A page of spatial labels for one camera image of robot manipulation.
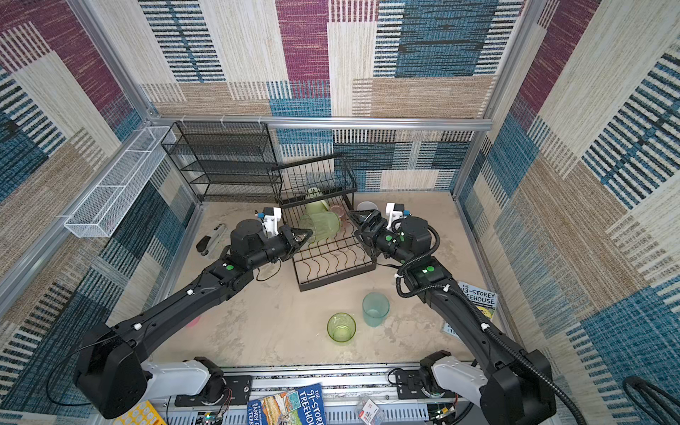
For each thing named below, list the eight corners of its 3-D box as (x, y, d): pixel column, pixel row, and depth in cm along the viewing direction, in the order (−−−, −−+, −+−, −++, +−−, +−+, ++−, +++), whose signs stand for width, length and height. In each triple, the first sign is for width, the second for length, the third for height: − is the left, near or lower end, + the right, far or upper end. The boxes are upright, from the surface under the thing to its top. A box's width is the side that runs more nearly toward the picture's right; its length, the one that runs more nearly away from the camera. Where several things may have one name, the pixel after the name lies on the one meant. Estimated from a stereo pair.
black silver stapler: (199, 255, 104) (193, 248, 100) (218, 228, 113) (213, 221, 109) (211, 258, 103) (205, 250, 99) (229, 231, 112) (224, 223, 108)
